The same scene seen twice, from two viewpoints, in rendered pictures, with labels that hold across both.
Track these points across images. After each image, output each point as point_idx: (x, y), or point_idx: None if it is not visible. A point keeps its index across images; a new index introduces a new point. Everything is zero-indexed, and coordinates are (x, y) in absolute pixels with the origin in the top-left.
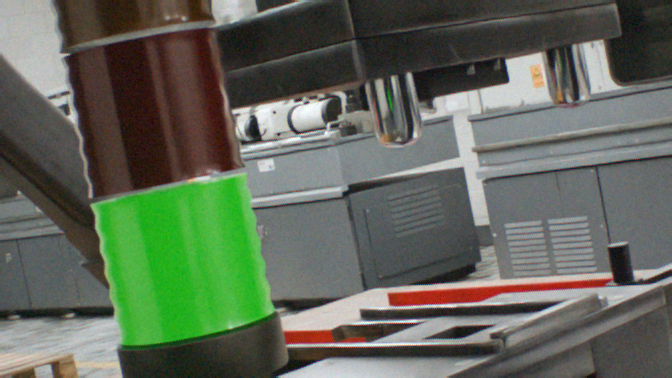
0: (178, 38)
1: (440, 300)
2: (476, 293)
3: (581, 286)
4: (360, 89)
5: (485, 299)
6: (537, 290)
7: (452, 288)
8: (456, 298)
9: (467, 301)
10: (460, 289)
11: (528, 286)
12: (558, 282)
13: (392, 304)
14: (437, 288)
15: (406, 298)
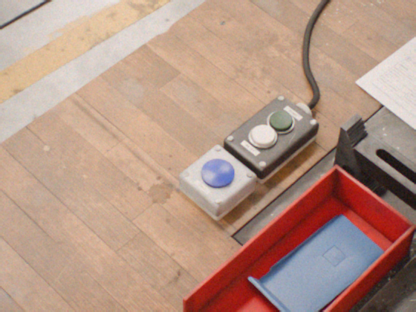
0: None
1: (220, 274)
2: (241, 253)
3: (296, 205)
4: None
5: (246, 251)
6: (275, 224)
7: (227, 263)
8: (229, 265)
9: (235, 261)
10: (232, 259)
11: (270, 226)
12: (286, 212)
13: (188, 302)
14: (218, 270)
15: (198, 291)
